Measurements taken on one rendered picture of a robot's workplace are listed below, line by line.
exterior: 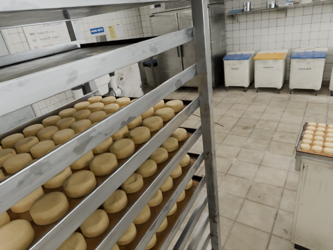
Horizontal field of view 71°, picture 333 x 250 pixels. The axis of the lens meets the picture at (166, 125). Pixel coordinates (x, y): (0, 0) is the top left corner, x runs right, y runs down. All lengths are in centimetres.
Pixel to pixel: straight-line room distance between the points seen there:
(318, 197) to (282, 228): 63
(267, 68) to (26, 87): 489
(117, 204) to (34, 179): 21
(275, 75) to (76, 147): 486
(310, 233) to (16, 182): 191
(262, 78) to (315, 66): 90
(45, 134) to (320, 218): 171
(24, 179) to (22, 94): 9
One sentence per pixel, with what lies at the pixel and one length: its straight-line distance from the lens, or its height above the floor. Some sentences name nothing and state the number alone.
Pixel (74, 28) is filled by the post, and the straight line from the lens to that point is 88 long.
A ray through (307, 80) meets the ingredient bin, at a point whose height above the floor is 30.
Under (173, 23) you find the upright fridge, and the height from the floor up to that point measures 154.
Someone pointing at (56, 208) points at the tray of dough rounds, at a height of 151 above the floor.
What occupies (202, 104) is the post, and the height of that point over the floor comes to 149.
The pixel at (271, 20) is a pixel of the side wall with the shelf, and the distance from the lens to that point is 558.
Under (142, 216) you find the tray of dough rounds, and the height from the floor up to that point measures 133.
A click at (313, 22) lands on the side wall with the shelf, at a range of 549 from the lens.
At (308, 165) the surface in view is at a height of 80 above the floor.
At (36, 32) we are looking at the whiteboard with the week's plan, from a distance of 504.
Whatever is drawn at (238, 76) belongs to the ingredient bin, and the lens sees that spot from 524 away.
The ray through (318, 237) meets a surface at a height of 23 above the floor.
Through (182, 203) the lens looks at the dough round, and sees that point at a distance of 73.
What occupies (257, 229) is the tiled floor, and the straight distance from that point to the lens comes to 229.
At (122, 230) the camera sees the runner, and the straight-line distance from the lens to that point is 45.
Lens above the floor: 173
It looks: 25 degrees down
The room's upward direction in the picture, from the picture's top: 9 degrees counter-clockwise
